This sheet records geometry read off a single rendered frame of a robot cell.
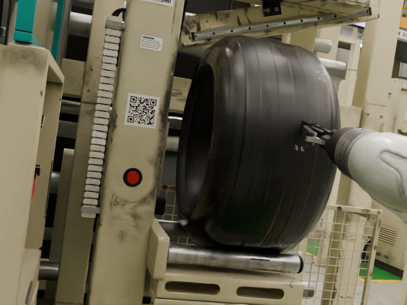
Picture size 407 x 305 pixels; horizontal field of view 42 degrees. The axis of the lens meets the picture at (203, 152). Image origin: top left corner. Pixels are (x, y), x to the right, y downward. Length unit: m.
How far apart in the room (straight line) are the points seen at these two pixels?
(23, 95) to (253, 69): 0.68
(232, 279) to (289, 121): 0.39
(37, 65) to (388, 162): 0.48
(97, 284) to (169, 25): 0.64
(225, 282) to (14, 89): 0.79
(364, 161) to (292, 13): 1.06
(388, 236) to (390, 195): 5.02
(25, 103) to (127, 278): 0.78
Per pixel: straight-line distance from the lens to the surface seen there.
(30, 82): 0.62
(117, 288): 1.34
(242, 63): 1.21
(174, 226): 1.53
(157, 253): 1.21
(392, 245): 5.77
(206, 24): 1.73
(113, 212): 1.29
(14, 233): 0.64
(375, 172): 0.80
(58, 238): 2.09
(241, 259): 1.30
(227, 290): 1.28
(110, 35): 1.29
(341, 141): 0.92
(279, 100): 1.17
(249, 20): 1.77
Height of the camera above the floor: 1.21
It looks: 3 degrees down
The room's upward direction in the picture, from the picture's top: 8 degrees clockwise
